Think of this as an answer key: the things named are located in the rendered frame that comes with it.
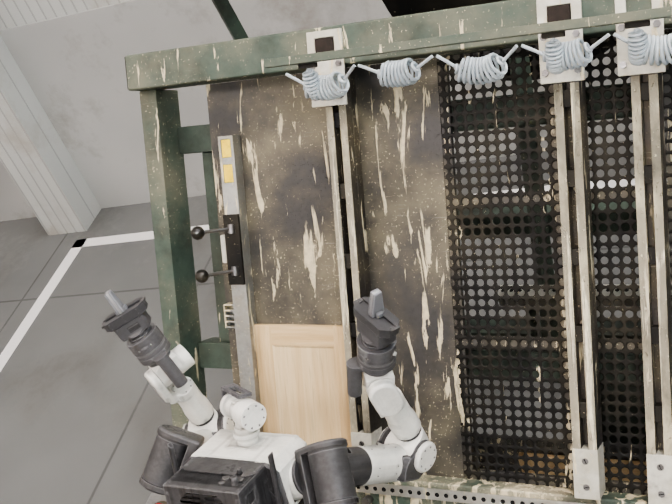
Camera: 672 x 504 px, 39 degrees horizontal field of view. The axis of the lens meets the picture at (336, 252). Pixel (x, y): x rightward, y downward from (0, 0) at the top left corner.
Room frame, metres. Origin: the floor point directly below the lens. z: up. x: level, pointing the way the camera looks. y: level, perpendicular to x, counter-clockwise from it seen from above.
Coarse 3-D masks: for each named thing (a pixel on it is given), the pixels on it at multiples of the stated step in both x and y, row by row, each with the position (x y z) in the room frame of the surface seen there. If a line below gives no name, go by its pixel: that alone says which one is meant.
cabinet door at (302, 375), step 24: (264, 336) 2.10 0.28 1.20; (288, 336) 2.06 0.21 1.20; (312, 336) 2.02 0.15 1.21; (336, 336) 1.98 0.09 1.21; (264, 360) 2.08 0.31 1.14; (288, 360) 2.04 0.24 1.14; (312, 360) 1.99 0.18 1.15; (336, 360) 1.95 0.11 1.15; (264, 384) 2.05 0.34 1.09; (288, 384) 2.01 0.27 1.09; (312, 384) 1.97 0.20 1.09; (336, 384) 1.92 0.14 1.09; (288, 408) 1.98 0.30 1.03; (312, 408) 1.94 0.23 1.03; (336, 408) 1.90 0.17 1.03; (288, 432) 1.95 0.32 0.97; (312, 432) 1.91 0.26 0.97; (336, 432) 1.87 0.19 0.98
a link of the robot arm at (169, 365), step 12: (168, 348) 1.89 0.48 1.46; (180, 348) 1.91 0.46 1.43; (144, 360) 1.87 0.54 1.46; (156, 360) 1.85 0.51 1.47; (168, 360) 1.85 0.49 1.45; (180, 360) 1.88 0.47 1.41; (192, 360) 1.89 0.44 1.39; (156, 372) 1.86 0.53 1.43; (168, 372) 1.84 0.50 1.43; (180, 372) 1.84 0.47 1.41; (168, 384) 1.86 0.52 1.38; (180, 384) 1.83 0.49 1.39
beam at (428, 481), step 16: (416, 480) 1.66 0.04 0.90; (432, 480) 1.65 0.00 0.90; (448, 480) 1.63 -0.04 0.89; (464, 480) 1.62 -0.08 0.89; (480, 480) 1.60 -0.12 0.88; (384, 496) 1.69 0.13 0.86; (400, 496) 1.67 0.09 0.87; (528, 496) 1.49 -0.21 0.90; (544, 496) 1.47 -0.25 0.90; (560, 496) 1.45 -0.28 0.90; (608, 496) 1.40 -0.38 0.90; (624, 496) 1.39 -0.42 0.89; (640, 496) 1.37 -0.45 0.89
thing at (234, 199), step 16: (240, 144) 2.39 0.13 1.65; (224, 160) 2.36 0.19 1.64; (240, 160) 2.36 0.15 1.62; (240, 176) 2.34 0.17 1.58; (224, 192) 2.32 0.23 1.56; (240, 192) 2.31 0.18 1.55; (224, 208) 2.31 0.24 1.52; (240, 208) 2.28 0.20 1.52; (240, 224) 2.26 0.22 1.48; (240, 288) 2.18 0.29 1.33; (240, 304) 2.17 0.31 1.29; (240, 320) 2.15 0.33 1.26; (240, 336) 2.13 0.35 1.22; (240, 352) 2.11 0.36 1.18; (240, 368) 2.09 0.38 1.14; (256, 368) 2.08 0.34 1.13; (240, 384) 2.07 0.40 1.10; (256, 384) 2.05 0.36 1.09; (256, 400) 2.02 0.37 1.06
